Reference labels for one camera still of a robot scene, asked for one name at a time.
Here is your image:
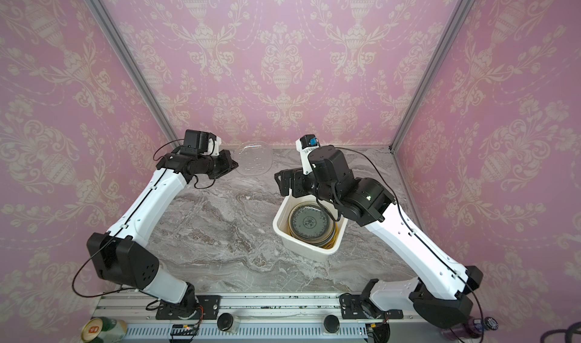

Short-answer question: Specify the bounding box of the cream plate with leaf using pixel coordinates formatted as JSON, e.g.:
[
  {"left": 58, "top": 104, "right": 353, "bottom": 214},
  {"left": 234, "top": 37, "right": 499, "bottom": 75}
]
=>
[{"left": 299, "top": 202, "right": 339, "bottom": 249}]

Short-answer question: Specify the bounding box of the clear glass plate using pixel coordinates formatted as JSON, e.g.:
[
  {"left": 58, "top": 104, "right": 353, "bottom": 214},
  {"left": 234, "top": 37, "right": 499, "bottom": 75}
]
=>
[
  {"left": 288, "top": 203, "right": 334, "bottom": 243},
  {"left": 233, "top": 141, "right": 273, "bottom": 177}
]

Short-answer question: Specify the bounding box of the white plastic bin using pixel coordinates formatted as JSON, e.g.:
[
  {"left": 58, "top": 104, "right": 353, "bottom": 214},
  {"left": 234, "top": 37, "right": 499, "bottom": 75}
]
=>
[{"left": 272, "top": 196, "right": 348, "bottom": 262}]

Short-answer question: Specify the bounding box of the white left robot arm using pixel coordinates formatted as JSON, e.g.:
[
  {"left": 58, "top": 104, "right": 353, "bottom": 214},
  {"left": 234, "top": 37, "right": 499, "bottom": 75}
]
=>
[{"left": 87, "top": 130, "right": 238, "bottom": 320}]

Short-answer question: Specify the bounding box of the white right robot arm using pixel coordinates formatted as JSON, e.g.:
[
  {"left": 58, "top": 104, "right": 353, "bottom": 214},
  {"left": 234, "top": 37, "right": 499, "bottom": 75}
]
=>
[{"left": 272, "top": 134, "right": 484, "bottom": 329}]

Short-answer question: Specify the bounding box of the green drink can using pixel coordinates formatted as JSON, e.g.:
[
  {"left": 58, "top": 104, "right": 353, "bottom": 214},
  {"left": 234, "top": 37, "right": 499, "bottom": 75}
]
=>
[{"left": 80, "top": 317, "right": 128, "bottom": 343}]

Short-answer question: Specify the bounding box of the purple drink bottle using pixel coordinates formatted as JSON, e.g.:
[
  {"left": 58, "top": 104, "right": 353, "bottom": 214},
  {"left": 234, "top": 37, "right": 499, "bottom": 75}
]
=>
[{"left": 441, "top": 317, "right": 499, "bottom": 341}]

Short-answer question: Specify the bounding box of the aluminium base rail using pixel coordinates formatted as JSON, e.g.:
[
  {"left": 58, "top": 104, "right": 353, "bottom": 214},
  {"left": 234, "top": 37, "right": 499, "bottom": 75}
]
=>
[{"left": 93, "top": 292, "right": 445, "bottom": 342}]

